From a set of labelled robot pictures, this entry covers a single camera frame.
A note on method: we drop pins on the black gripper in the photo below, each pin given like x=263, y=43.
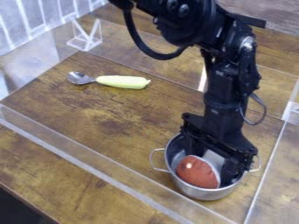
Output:
x=217, y=133

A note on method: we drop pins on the red and white plush mushroom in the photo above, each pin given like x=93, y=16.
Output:
x=199, y=171

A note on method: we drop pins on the silver pot with handles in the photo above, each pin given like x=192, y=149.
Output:
x=173, y=156

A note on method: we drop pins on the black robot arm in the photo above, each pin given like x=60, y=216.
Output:
x=200, y=23

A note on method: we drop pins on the clear acrylic triangle stand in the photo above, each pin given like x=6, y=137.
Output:
x=84, y=41

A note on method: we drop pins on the spoon with yellow handle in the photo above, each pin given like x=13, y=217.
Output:
x=117, y=81

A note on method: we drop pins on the black wall strip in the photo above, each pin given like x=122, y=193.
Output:
x=241, y=19

